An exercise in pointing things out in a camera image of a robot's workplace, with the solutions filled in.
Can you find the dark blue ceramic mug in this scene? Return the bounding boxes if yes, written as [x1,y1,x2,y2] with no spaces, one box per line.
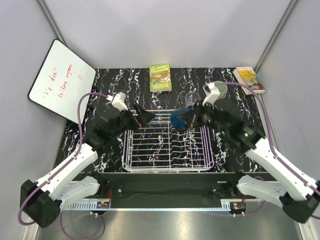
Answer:
[170,106,193,131]

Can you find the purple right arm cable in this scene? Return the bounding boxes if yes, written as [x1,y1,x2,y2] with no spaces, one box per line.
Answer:
[224,81,320,198]

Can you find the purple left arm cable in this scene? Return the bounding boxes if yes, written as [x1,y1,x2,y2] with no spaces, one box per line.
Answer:
[17,91,111,227]

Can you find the clear glass cup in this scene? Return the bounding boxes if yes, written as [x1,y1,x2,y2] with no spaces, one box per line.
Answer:
[185,92,201,108]

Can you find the orange connector board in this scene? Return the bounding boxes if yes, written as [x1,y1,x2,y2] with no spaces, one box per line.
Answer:
[96,201,110,209]
[232,202,246,210]

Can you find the slotted cable duct rail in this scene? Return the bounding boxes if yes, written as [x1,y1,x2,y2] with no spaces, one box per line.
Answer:
[65,200,109,211]

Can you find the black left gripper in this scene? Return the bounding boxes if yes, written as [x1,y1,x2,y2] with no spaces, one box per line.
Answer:
[111,102,156,139]

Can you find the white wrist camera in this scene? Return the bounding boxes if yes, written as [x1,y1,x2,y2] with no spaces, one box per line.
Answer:
[202,82,220,106]
[106,92,128,112]

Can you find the green paperback book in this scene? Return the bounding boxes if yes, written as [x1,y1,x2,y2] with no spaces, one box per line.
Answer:
[149,63,172,93]

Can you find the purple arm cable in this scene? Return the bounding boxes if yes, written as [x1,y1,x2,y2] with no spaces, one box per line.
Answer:
[17,91,111,227]
[224,81,320,198]

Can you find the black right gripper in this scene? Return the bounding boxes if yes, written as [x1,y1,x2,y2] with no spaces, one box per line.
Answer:
[178,99,229,136]

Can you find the yellow paperback book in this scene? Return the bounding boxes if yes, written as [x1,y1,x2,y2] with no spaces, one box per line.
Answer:
[232,66,266,94]

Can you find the white wire dish rack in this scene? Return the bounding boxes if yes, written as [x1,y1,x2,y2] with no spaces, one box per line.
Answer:
[122,109,215,173]

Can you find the right orange connector board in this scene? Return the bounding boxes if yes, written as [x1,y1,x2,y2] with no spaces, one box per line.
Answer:
[232,202,246,210]

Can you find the light green plastic cup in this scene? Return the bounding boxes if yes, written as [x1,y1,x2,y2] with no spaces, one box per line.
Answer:
[214,81,228,99]

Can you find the left orange connector board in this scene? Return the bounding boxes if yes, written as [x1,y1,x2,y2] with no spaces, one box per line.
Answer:
[96,201,110,209]

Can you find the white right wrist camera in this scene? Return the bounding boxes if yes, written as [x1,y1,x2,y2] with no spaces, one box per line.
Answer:
[202,82,220,106]

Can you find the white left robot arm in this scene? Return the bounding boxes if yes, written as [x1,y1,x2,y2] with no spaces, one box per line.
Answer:
[18,103,156,228]

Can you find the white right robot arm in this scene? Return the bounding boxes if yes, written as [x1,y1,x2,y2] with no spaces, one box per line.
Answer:
[176,101,320,223]

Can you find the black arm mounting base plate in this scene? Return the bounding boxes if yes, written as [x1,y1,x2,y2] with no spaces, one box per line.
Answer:
[79,171,276,210]

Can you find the white whiteboard with red writing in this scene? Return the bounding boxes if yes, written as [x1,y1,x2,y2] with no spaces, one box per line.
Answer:
[27,39,96,123]

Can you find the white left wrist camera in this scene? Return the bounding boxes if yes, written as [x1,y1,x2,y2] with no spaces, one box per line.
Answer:
[106,92,128,112]

